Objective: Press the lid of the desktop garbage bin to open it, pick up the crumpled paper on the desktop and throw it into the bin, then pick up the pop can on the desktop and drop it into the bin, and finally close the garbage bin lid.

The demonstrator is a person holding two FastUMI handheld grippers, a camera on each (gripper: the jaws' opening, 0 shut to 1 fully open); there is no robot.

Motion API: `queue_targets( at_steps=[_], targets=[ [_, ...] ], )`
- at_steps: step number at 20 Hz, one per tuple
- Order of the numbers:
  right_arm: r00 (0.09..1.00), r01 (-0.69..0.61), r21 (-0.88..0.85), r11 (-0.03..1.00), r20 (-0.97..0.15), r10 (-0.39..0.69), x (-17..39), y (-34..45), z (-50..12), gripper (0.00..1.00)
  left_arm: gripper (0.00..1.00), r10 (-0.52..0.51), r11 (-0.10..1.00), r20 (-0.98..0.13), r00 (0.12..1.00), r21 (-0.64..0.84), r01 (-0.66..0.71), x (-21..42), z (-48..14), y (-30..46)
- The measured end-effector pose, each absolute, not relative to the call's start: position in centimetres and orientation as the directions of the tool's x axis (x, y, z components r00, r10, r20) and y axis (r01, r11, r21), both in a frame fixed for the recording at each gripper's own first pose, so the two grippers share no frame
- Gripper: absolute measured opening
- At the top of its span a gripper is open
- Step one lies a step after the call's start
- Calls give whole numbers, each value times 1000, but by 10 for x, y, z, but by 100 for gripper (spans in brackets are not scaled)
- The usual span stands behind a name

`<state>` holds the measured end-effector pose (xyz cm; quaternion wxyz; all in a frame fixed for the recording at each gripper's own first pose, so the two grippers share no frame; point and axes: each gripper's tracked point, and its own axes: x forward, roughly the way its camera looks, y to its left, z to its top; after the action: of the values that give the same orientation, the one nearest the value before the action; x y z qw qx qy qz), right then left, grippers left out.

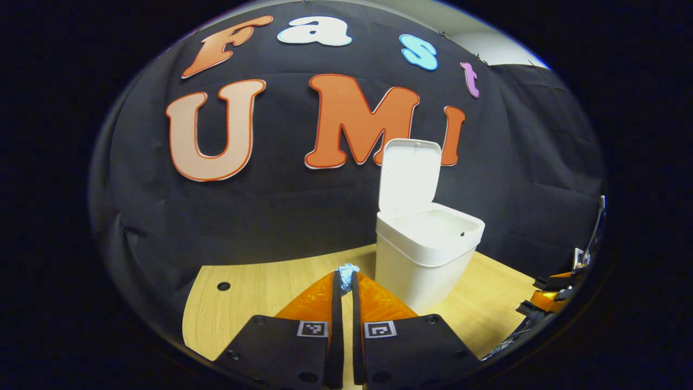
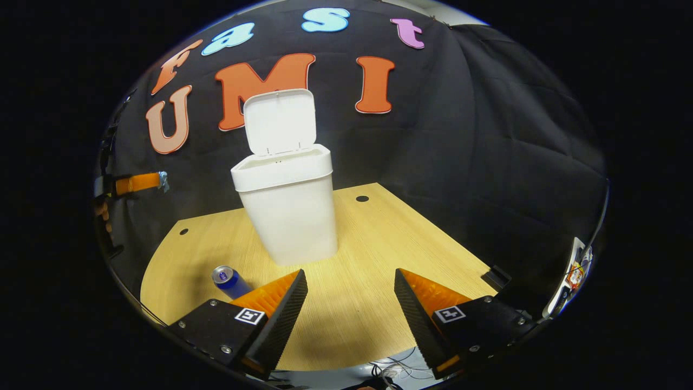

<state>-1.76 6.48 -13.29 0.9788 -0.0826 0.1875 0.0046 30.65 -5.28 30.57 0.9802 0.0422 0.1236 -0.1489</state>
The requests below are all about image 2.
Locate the black desk clamp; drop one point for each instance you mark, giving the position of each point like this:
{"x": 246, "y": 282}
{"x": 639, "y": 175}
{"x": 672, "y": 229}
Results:
{"x": 496, "y": 277}

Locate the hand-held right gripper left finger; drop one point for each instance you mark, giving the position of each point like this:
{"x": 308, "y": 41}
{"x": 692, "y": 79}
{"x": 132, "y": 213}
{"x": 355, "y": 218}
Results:
{"x": 281, "y": 327}

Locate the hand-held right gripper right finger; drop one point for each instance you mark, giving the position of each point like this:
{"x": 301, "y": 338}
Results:
{"x": 422, "y": 330}

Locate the white desktop garbage bin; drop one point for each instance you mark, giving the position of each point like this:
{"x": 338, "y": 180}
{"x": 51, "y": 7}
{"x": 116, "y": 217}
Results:
{"x": 289, "y": 216}

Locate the white printed packet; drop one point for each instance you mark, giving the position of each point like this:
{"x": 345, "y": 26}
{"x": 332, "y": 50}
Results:
{"x": 574, "y": 273}

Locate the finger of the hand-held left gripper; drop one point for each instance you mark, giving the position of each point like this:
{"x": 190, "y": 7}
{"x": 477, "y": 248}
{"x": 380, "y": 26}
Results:
{"x": 138, "y": 183}

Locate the wooden desktop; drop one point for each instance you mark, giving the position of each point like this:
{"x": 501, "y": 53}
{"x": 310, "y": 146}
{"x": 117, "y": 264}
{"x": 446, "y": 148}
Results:
{"x": 368, "y": 244}

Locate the blue pop can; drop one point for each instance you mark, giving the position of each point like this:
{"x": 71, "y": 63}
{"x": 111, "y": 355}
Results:
{"x": 230, "y": 281}

